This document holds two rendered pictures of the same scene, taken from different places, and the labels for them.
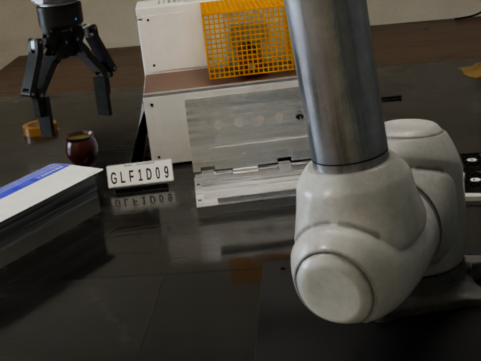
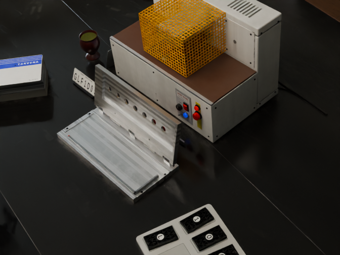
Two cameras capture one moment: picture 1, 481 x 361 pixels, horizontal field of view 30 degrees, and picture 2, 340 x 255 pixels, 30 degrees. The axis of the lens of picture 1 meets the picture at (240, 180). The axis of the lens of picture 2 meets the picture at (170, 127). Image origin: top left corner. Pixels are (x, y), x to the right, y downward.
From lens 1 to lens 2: 2.15 m
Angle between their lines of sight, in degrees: 52
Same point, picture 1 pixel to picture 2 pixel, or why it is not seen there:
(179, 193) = (86, 110)
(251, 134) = (122, 106)
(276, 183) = (108, 145)
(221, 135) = (110, 95)
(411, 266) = not seen: outside the picture
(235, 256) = (16, 181)
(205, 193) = (80, 123)
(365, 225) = not seen: outside the picture
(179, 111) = (125, 57)
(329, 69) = not seen: outside the picture
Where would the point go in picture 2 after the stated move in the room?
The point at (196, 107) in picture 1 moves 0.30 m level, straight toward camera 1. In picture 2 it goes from (99, 73) to (30, 116)
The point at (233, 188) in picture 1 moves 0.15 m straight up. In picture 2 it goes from (93, 131) to (85, 101)
